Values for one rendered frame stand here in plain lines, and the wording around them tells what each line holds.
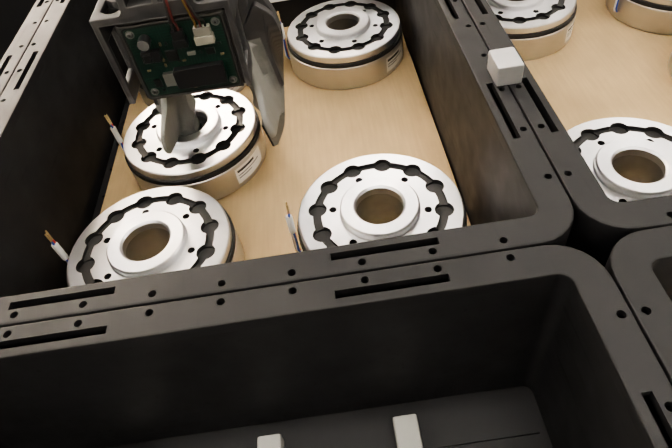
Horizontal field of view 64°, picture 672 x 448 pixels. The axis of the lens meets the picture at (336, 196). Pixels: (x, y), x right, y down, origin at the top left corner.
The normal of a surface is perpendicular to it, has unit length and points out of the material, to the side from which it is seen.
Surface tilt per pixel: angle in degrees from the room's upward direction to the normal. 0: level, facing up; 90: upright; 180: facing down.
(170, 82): 90
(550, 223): 0
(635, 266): 0
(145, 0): 0
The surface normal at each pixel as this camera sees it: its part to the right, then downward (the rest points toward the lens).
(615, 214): -0.12, -0.68
